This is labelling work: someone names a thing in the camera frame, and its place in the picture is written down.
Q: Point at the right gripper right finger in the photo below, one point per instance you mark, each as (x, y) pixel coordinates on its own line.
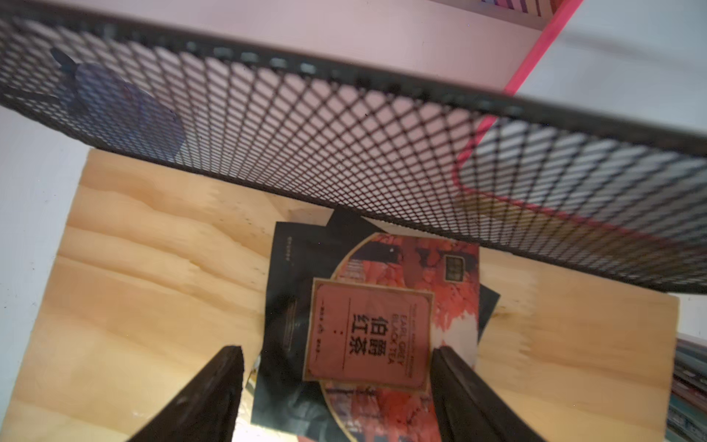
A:
(467, 409)

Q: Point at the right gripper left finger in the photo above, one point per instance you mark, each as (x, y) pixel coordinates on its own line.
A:
(206, 409)

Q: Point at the blue lidded pencil tube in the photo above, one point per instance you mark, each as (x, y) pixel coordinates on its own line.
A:
(687, 402)

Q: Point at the black wire two-tier shelf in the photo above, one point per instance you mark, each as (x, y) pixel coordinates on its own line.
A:
(422, 171)

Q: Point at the pink framed whiteboard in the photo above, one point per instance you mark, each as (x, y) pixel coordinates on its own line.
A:
(642, 61)

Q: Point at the earl grey red tea bag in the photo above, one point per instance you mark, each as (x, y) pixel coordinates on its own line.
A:
(353, 315)

